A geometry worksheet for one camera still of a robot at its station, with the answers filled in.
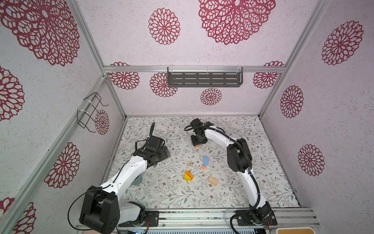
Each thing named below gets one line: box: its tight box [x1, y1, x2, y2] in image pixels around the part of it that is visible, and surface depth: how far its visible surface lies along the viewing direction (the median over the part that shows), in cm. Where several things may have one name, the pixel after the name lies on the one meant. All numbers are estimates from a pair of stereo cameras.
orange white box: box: [270, 227, 317, 234], surface depth 67 cm
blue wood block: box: [203, 156, 209, 166], surface depth 97 cm
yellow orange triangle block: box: [184, 170, 194, 181], surface depth 89 cm
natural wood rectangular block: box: [207, 175, 219, 186], surface depth 89 cm
